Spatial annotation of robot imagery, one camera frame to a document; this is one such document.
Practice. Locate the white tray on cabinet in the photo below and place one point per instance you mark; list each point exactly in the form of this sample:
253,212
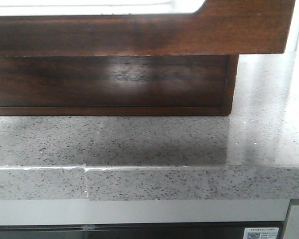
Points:
97,7

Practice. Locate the wooden drawer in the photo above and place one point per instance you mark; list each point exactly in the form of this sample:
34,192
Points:
219,27
114,79

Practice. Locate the dark wooden drawer cabinet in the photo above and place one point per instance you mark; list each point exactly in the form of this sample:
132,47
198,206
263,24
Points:
233,82

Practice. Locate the black appliance under counter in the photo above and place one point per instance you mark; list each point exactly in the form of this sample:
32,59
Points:
216,230

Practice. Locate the white QR code sticker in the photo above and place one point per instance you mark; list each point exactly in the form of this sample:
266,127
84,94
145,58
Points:
261,233

